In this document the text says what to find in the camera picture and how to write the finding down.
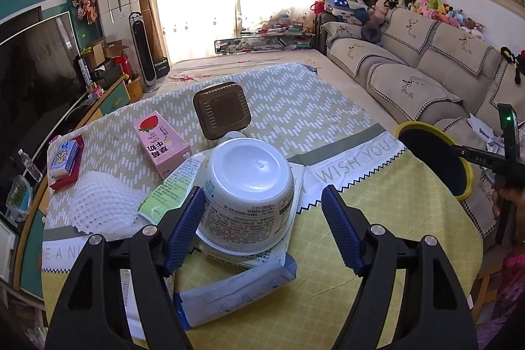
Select pink strawberry milk carton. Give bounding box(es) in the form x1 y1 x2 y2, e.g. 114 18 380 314
132 110 193 178

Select wooden stool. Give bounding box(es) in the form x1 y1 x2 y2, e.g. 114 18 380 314
476 264 504 320

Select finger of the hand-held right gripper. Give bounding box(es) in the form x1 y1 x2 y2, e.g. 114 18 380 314
449 144 502 171

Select person's right hand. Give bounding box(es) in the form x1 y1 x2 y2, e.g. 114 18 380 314
491 187 525 242

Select brown square plastic lid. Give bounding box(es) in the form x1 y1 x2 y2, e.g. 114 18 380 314
193 81 252 141

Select white papers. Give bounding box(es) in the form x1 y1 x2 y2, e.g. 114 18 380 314
468 114 505 154

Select beige covered sofa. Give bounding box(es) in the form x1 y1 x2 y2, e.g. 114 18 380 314
316 8 525 248

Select white printed leaflet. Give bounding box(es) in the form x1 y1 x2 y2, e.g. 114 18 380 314
119 268 142 336

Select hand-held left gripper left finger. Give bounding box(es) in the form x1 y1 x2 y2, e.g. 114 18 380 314
44 186 206 350

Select clear water bottle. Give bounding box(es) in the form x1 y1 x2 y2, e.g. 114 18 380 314
18 150 44 182

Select flat screen television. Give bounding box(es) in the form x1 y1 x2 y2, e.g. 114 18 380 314
0 11 89 170

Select dark round cushion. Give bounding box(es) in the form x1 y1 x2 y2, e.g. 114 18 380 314
361 23 382 43

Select red canister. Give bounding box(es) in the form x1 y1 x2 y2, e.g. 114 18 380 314
115 55 134 82

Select black red plush toy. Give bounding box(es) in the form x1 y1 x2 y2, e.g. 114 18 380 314
513 51 525 84

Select white blue plastic package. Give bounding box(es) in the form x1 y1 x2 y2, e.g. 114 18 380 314
172 239 297 330

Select person's right forearm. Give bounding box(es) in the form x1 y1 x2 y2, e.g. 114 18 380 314
492 243 525 336

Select cluttered glass shelf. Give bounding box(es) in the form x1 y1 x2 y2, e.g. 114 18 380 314
214 26 316 55

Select open cardboard box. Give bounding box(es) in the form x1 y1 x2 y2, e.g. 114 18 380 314
80 40 124 66

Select blue tissue packet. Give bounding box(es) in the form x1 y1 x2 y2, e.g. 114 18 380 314
48 139 79 175

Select yellow-rimmed dark trash bin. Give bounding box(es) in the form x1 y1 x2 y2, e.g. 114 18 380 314
394 121 475 203

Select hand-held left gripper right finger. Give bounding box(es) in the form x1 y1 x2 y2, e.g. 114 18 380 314
321 185 478 350

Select clear plastic bag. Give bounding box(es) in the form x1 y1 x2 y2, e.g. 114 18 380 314
6 175 33 221

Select black tower fan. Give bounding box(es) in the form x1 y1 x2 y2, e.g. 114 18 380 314
129 11 160 93

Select white plastic noodle bowl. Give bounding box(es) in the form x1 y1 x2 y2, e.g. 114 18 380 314
198 137 297 256

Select row of plush toys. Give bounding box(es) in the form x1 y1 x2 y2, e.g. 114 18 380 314
324 0 489 41

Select blue tissue pack on red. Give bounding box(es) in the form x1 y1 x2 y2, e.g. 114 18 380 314
48 135 85 191

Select green white plastic wrapper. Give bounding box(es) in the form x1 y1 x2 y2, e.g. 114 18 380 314
137 153 214 228

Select white foam fruit net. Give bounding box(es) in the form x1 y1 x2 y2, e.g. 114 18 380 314
61 170 152 237

